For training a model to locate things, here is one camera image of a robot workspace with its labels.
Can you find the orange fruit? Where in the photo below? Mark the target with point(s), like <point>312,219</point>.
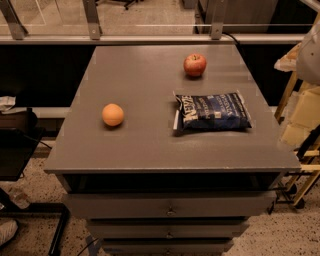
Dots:
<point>112,115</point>

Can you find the blue chip bag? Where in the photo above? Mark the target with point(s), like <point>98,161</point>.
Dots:
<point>211,112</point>

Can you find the black side table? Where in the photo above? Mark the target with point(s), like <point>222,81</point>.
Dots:
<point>19,137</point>

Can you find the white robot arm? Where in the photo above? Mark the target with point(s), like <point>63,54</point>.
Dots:
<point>308,59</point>

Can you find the white shoe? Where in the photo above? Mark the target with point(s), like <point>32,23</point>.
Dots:
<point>8,230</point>

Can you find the metal railing with glass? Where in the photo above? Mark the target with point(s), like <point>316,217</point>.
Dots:
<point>101,22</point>

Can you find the red apple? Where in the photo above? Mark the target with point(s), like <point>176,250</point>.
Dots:
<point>195,65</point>

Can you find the grey drawer cabinet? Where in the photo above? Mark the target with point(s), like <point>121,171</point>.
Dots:
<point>144,188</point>

